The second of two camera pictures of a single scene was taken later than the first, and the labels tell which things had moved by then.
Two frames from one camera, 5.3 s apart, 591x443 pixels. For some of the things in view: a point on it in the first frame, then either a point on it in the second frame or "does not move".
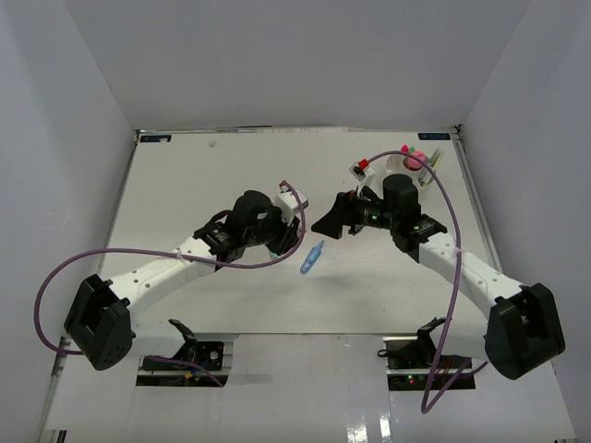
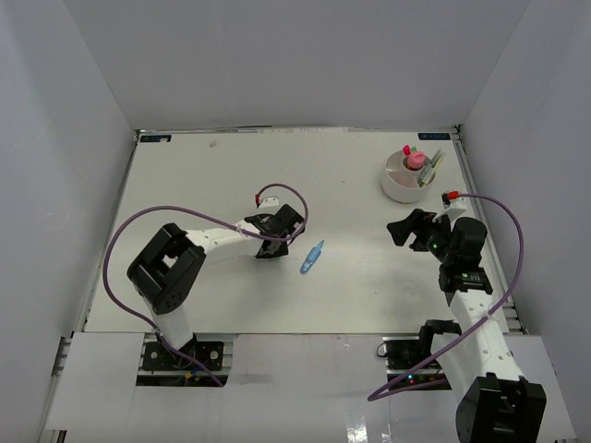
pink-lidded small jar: (414, 164) does not move
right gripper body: (366, 213) -> (433, 235)
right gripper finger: (331, 224) -> (401, 230)
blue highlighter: (312, 257) does not move
